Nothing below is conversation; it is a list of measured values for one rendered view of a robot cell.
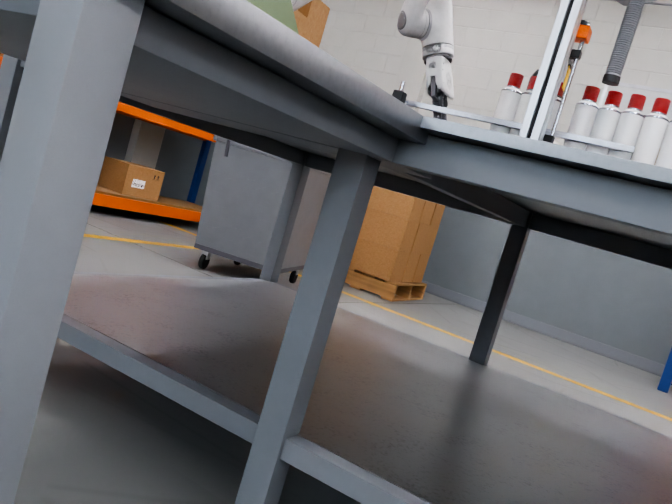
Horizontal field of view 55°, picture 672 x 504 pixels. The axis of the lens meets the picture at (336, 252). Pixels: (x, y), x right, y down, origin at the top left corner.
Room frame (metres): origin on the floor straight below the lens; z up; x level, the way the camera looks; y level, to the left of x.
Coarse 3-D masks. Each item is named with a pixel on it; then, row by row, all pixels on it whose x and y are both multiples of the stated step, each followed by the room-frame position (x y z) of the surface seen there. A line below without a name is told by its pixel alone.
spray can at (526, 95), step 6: (534, 78) 1.63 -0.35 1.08; (534, 84) 1.62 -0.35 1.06; (528, 90) 1.63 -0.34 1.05; (522, 96) 1.63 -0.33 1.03; (528, 96) 1.62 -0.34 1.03; (522, 102) 1.62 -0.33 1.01; (528, 102) 1.61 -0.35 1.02; (522, 108) 1.62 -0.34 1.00; (516, 114) 1.63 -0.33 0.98; (522, 114) 1.62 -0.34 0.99; (516, 120) 1.62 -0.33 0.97; (522, 120) 1.61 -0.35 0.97; (510, 132) 1.63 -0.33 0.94; (516, 132) 1.62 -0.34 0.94
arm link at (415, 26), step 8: (408, 0) 1.70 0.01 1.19; (416, 0) 1.68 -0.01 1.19; (424, 0) 1.68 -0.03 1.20; (408, 8) 1.70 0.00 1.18; (416, 8) 1.69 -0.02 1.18; (424, 8) 1.69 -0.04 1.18; (400, 16) 1.73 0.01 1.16; (408, 16) 1.71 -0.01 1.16; (416, 16) 1.70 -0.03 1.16; (424, 16) 1.72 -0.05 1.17; (400, 24) 1.73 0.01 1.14; (408, 24) 1.71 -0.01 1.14; (416, 24) 1.71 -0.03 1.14; (424, 24) 1.72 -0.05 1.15; (400, 32) 1.74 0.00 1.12; (408, 32) 1.73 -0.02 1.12; (416, 32) 1.73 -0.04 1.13; (424, 32) 1.74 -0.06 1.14
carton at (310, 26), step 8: (312, 0) 1.62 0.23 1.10; (320, 0) 1.65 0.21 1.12; (304, 8) 1.60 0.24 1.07; (312, 8) 1.63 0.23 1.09; (320, 8) 1.66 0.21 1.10; (328, 8) 1.69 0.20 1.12; (296, 16) 1.57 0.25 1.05; (304, 16) 1.60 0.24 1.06; (312, 16) 1.64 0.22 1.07; (320, 16) 1.67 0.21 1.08; (304, 24) 1.61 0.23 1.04; (312, 24) 1.65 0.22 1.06; (320, 24) 1.68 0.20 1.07; (304, 32) 1.62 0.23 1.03; (312, 32) 1.65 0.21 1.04; (320, 32) 1.69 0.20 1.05; (312, 40) 1.66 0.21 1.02; (320, 40) 1.70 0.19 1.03
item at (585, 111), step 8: (592, 88) 1.56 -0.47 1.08; (584, 96) 1.57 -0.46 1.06; (592, 96) 1.56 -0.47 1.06; (576, 104) 1.58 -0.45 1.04; (584, 104) 1.56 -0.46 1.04; (592, 104) 1.55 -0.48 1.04; (576, 112) 1.57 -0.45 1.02; (584, 112) 1.56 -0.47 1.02; (592, 112) 1.55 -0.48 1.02; (576, 120) 1.56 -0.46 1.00; (584, 120) 1.55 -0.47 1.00; (592, 120) 1.56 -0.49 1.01; (568, 128) 1.58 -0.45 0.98; (576, 128) 1.56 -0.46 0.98; (584, 128) 1.55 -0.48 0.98; (568, 144) 1.56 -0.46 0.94; (576, 144) 1.55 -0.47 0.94; (584, 144) 1.56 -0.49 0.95
